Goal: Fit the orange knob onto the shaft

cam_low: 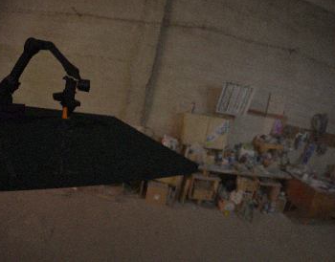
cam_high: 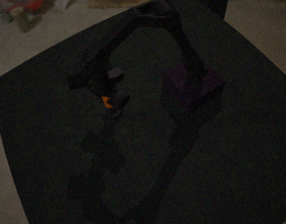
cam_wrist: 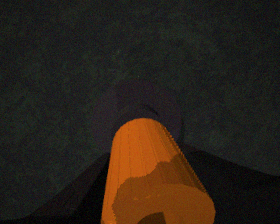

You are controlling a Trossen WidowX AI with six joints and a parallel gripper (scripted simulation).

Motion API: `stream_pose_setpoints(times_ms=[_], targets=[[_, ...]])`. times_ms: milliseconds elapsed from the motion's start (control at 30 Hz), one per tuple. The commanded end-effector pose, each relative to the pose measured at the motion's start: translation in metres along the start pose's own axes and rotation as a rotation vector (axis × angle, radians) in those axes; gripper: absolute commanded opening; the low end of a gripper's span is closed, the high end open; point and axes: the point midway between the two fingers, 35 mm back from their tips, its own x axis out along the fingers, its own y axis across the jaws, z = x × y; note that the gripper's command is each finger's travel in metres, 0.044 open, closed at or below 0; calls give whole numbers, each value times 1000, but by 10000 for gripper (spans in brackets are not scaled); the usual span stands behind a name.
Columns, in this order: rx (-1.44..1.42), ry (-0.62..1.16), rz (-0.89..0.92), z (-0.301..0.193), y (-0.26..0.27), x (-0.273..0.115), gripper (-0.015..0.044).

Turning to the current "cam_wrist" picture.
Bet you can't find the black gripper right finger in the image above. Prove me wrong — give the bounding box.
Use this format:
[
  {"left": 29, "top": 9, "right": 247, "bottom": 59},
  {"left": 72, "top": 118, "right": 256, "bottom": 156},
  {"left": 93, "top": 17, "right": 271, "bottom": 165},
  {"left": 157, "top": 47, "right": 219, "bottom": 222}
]
[{"left": 176, "top": 143, "right": 280, "bottom": 224}]

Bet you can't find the orange knob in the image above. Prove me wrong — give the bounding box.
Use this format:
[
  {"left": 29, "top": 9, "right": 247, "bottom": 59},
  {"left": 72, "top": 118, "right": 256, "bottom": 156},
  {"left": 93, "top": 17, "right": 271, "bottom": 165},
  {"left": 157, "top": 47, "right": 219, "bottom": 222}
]
[{"left": 100, "top": 118, "right": 216, "bottom": 224}]

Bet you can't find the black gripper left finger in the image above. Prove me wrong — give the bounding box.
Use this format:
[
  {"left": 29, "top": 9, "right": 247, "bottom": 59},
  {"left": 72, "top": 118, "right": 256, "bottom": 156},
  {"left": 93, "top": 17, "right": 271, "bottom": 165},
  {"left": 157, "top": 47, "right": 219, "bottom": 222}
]
[{"left": 0, "top": 153, "right": 110, "bottom": 224}]

